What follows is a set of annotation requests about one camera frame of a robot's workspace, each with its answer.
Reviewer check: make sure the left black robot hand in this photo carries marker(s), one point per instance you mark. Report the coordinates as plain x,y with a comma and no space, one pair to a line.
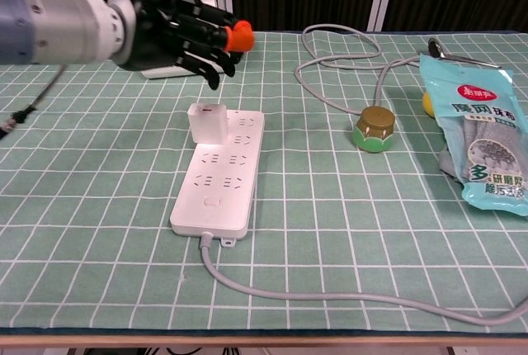
165,33

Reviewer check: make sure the white power strip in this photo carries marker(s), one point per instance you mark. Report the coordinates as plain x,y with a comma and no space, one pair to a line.
222,198

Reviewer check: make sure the white ribbed box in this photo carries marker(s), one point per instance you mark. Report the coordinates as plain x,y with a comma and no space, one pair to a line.
165,73

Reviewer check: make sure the teal cleaning cloth package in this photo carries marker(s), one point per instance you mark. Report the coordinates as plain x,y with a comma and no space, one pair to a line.
474,103

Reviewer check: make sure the white plug adapter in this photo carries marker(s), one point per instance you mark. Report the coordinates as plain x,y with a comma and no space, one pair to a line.
206,126

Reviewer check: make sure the metal spoon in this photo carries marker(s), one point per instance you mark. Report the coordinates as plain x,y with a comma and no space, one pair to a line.
435,46

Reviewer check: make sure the green jar with gold lid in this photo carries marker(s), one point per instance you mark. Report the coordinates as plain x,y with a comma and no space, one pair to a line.
373,124

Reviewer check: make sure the green checkered tablecloth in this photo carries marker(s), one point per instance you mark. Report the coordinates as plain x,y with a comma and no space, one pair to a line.
330,206

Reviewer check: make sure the yellow ball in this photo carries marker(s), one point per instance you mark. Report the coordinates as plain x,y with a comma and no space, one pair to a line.
427,105

